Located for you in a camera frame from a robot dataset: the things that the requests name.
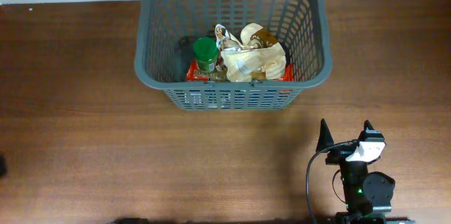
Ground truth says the beige plastic bag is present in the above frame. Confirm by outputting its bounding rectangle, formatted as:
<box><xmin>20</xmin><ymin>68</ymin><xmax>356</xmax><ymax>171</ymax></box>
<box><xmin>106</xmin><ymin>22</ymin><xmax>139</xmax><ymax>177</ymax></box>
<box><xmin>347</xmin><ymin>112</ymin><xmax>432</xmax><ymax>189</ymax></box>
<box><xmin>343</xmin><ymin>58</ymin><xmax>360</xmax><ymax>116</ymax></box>
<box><xmin>221</xmin><ymin>47</ymin><xmax>286</xmax><ymax>82</ymax></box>

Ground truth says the orange spaghetti packet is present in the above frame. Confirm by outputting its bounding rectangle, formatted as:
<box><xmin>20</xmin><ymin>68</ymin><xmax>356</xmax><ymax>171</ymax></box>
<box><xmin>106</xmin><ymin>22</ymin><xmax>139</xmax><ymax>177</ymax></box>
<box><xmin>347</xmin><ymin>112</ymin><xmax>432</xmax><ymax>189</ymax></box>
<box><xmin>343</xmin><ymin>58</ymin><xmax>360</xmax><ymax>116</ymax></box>
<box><xmin>185</xmin><ymin>60</ymin><xmax>293</xmax><ymax>82</ymax></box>

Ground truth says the green lid seasoning jar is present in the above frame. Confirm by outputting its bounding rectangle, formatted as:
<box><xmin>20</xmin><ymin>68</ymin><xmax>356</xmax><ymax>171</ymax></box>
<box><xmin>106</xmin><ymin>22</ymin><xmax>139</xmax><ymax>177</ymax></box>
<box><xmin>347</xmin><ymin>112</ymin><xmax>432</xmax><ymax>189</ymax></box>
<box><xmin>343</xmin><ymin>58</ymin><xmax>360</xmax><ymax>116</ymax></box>
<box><xmin>193</xmin><ymin>37</ymin><xmax>218</xmax><ymax>73</ymax></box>

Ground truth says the blue tissue multipack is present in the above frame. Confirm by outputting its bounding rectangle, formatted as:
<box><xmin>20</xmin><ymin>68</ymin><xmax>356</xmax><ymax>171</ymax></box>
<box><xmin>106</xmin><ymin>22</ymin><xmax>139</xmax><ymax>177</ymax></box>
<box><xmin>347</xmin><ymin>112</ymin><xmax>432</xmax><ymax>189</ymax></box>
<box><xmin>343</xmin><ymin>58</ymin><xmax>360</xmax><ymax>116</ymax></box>
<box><xmin>177</xmin><ymin>89</ymin><xmax>290</xmax><ymax>110</ymax></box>

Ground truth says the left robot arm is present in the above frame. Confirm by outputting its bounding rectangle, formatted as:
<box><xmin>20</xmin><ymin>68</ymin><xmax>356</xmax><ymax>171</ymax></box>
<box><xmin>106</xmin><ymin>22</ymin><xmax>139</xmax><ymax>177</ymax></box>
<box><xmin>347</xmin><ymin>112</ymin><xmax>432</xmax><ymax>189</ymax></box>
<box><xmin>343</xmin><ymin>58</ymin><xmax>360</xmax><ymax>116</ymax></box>
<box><xmin>0</xmin><ymin>153</ymin><xmax>8</xmax><ymax>178</ymax></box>

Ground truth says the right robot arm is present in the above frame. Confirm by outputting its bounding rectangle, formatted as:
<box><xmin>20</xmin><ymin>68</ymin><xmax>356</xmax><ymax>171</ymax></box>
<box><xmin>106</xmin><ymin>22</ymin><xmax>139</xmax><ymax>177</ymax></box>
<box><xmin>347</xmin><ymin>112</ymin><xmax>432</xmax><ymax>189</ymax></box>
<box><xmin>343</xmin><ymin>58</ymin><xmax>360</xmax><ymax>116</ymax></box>
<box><xmin>306</xmin><ymin>119</ymin><xmax>415</xmax><ymax>224</ymax></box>

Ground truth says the grey plastic basket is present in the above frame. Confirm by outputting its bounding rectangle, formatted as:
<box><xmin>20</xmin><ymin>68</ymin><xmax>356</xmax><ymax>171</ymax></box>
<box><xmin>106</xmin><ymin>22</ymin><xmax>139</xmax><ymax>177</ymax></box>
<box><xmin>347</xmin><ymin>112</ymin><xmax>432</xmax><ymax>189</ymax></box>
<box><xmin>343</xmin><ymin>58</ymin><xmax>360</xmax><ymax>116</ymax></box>
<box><xmin>135</xmin><ymin>0</ymin><xmax>333</xmax><ymax>111</ymax></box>

